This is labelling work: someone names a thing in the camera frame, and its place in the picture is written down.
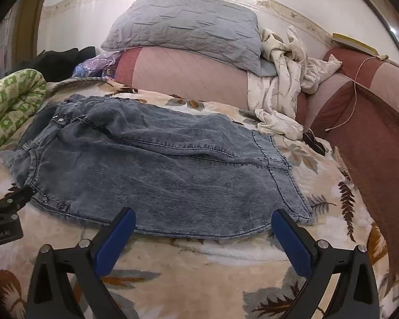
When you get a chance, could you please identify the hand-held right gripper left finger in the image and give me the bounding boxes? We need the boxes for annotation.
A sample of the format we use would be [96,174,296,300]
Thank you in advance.
[26,207,137,319]

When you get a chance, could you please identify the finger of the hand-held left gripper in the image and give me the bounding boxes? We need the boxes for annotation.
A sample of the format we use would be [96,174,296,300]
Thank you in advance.
[7,186,34,211]

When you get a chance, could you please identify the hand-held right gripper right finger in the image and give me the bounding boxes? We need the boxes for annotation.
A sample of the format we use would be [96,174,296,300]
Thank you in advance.
[272,209,380,319]

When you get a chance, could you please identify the blue denim pants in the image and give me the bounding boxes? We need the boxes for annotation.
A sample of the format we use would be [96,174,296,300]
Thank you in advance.
[0,94,316,240]

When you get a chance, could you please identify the leaf print blanket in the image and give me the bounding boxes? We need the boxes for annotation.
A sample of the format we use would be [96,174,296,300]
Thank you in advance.
[0,76,396,319]

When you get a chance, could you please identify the green patterned quilt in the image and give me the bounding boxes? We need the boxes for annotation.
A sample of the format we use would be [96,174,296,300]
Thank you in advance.
[0,69,48,160]

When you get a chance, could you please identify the small black object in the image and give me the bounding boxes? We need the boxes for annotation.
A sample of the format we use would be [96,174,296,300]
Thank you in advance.
[302,131,326,156]

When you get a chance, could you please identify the red and pink headboard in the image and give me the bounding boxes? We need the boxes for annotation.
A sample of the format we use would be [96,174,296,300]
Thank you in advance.
[302,47,399,293]

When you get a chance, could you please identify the black clothing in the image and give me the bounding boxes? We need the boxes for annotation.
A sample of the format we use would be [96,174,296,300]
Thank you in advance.
[18,47,96,82]

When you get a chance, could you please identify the stained glass panel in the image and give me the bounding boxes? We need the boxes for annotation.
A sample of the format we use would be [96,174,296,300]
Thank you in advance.
[0,7,20,74]

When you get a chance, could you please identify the purple plastic bag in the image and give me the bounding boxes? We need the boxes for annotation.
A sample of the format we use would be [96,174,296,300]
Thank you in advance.
[74,53,122,80]

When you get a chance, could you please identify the white floral cloth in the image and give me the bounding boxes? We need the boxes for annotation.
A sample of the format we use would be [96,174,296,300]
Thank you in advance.
[247,26,342,140]

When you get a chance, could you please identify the pink quilted bolster cushion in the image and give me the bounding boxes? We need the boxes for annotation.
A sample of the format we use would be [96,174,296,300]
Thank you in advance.
[115,47,308,130]

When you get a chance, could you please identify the yellow book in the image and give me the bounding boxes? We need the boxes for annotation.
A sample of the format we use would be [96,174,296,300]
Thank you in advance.
[331,32,380,56]

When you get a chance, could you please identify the grey quilted pillow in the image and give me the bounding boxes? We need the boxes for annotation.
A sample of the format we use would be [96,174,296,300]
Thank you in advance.
[101,0,276,77]

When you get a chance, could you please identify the thin beige cord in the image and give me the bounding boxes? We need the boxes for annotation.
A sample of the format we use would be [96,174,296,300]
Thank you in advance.
[325,55,388,132]

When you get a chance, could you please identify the wooden door frame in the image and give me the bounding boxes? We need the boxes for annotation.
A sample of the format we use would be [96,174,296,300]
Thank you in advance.
[16,0,52,60]

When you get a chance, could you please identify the dark metal frame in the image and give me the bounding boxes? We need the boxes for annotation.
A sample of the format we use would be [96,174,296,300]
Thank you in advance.
[339,0,399,70]

